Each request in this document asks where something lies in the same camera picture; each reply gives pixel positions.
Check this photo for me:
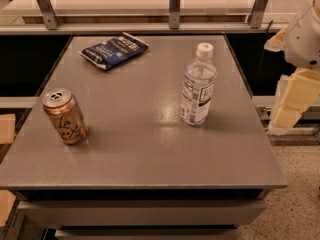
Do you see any clear plastic water bottle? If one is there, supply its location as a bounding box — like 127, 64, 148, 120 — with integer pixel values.
181, 43, 217, 126

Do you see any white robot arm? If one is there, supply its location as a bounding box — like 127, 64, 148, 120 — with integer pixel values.
264, 0, 320, 135

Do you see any wooden box at left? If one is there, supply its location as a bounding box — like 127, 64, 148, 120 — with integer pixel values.
0, 113, 17, 163

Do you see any right metal bracket post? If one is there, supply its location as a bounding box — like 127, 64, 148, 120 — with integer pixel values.
248, 0, 269, 29

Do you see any blue chip bag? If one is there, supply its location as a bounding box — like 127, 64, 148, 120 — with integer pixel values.
79, 32, 149, 71

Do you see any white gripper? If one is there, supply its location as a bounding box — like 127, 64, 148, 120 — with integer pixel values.
264, 4, 320, 135

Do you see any grey drawer cabinet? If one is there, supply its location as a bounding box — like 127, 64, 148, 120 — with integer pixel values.
0, 35, 287, 240

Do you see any metal bracket post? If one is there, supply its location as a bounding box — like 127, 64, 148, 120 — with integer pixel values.
169, 0, 181, 29
36, 0, 60, 30
248, 0, 269, 29

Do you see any middle metal bracket post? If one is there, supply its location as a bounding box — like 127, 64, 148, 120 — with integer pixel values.
169, 0, 181, 29

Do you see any gold soda can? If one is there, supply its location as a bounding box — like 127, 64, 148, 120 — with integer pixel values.
43, 88, 88, 145

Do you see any left metal bracket post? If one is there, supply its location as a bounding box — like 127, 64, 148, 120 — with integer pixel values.
36, 0, 60, 30

